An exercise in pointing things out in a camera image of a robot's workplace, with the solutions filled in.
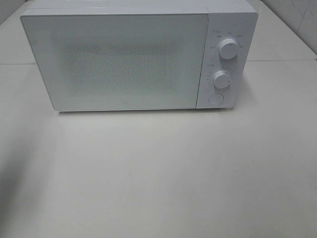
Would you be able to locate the white microwave oven body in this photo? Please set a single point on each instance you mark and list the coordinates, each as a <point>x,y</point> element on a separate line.
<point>226,18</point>

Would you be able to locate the white microwave door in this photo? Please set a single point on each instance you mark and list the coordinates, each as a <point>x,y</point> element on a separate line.
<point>119,62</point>

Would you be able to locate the round white door button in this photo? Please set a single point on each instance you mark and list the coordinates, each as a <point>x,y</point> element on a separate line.
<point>216,99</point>

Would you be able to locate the white microwave knob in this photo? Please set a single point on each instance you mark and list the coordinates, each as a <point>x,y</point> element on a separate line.
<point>228,48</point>
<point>221,79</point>

